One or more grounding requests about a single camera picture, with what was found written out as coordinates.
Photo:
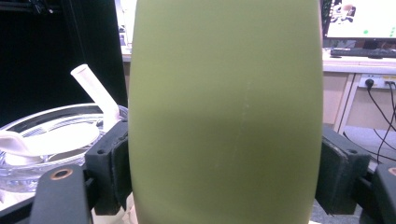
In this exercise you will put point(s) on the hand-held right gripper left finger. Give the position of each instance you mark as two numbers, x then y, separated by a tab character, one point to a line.
107	169

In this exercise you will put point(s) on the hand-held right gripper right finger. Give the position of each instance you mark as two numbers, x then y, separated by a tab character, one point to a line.
341	174

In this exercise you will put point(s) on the green bottle with white cap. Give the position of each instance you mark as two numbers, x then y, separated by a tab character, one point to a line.
224	118

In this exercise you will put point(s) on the white power strip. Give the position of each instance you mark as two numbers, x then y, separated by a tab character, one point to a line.
378	81

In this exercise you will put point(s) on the beige desk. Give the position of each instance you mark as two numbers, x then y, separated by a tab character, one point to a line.
358	67

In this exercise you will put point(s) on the black keyboard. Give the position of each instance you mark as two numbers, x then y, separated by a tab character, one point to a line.
362	53

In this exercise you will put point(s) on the black curtain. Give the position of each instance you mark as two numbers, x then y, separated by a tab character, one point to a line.
37	62

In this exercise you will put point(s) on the computer monitor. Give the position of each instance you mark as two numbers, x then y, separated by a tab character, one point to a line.
362	18

